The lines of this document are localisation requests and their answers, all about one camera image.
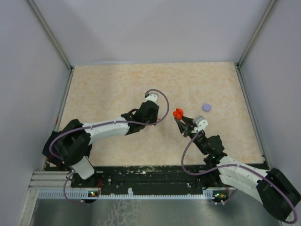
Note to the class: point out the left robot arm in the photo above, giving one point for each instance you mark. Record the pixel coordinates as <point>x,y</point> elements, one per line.
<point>71,147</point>

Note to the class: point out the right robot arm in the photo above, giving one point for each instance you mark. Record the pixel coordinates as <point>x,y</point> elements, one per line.
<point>271,188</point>

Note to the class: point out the purple earbud charging case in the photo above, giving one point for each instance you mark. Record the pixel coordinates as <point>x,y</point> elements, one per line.
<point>206,107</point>

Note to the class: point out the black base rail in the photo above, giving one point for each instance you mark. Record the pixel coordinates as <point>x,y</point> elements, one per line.
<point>147,180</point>

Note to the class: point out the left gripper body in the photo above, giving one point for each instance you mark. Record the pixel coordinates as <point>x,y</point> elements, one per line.
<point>153,119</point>

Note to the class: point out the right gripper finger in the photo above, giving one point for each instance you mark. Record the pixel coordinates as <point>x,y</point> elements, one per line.
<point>187,122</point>
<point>181,126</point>

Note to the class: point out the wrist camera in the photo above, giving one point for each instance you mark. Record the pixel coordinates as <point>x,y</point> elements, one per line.
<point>151,96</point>
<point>200,123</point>

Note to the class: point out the red earbud charging case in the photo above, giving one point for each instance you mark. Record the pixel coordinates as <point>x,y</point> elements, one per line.
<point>178,113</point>

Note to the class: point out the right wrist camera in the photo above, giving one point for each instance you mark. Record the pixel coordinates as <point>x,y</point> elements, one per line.
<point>200,123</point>

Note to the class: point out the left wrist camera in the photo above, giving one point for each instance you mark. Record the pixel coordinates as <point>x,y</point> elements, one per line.
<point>151,96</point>

